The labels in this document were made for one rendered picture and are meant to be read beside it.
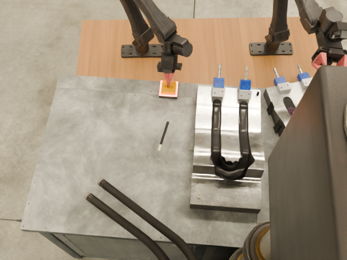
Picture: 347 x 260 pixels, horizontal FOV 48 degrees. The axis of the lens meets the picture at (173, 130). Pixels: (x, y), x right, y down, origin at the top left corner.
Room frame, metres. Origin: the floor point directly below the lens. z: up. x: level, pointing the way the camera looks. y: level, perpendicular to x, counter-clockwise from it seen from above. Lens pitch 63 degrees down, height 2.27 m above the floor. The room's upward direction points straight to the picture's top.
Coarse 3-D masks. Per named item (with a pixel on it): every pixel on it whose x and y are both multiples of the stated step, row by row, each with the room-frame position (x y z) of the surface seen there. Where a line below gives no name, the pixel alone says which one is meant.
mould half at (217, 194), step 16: (208, 96) 0.85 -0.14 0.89; (256, 96) 0.85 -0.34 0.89; (208, 112) 0.78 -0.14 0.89; (224, 112) 0.78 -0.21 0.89; (256, 112) 0.78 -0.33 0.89; (208, 128) 0.71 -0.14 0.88; (224, 128) 0.71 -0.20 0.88; (256, 128) 0.71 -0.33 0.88; (208, 144) 0.62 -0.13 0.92; (224, 144) 0.62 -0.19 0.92; (256, 144) 0.63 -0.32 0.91; (208, 160) 0.55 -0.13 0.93; (256, 160) 0.55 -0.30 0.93; (192, 176) 0.52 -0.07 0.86; (208, 176) 0.52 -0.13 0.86; (256, 176) 0.51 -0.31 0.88; (192, 192) 0.45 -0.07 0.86; (208, 192) 0.45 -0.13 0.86; (224, 192) 0.45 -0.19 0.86; (240, 192) 0.45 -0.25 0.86; (256, 192) 0.45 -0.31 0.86; (208, 208) 0.41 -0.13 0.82; (224, 208) 0.40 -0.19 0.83; (240, 208) 0.40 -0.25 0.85; (256, 208) 0.39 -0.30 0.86
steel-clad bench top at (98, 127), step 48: (96, 96) 0.91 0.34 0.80; (144, 96) 0.91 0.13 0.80; (192, 96) 0.91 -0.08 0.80; (48, 144) 0.68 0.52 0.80; (96, 144) 0.68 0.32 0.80; (144, 144) 0.68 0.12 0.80; (192, 144) 0.68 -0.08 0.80; (48, 192) 0.47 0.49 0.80; (96, 192) 0.47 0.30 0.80; (144, 192) 0.47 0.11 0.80; (192, 240) 0.29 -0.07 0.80; (240, 240) 0.29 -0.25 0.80
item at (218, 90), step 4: (220, 64) 0.95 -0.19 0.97; (220, 68) 0.94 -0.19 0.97; (220, 72) 0.93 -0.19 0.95; (216, 80) 0.90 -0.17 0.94; (220, 80) 0.90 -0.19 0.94; (224, 80) 0.90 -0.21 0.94; (216, 84) 0.89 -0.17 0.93; (220, 84) 0.89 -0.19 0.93; (212, 88) 0.87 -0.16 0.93; (216, 88) 0.87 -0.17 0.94; (220, 88) 0.87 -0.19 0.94; (224, 88) 0.87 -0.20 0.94; (212, 92) 0.85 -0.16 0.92; (216, 92) 0.85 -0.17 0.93; (220, 92) 0.85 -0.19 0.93; (224, 92) 0.85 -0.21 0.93; (220, 96) 0.84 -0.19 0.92; (224, 96) 0.84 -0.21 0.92
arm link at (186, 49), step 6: (156, 36) 1.04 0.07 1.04; (162, 36) 1.03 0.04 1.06; (174, 36) 1.05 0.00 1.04; (162, 42) 1.02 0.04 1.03; (168, 42) 1.02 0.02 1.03; (174, 42) 1.01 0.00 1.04; (180, 42) 1.00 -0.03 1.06; (186, 42) 1.00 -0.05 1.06; (174, 48) 1.00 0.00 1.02; (180, 48) 0.99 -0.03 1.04; (186, 48) 0.99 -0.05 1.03; (192, 48) 1.00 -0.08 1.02; (180, 54) 0.98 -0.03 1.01; (186, 54) 0.97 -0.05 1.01
